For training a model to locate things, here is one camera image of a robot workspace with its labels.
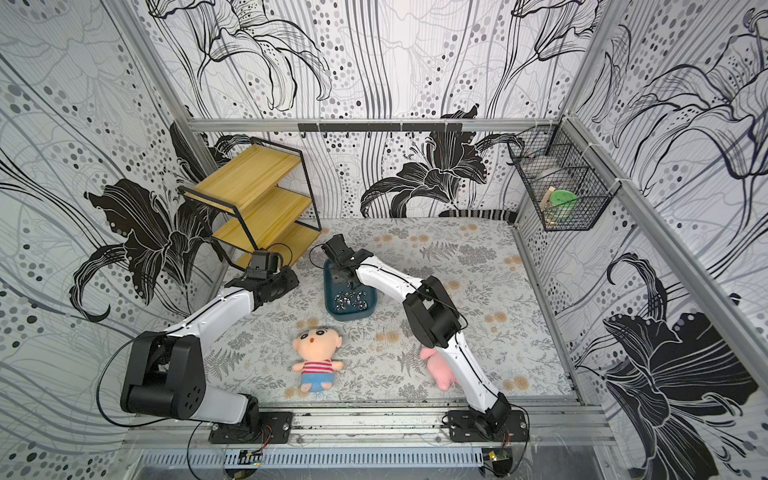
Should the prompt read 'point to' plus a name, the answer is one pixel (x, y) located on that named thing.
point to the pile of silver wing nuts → (350, 297)
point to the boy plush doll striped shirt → (317, 345)
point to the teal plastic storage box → (351, 313)
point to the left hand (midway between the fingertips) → (299, 281)
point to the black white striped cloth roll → (506, 214)
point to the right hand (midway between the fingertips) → (346, 266)
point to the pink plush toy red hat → (440, 369)
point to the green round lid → (558, 197)
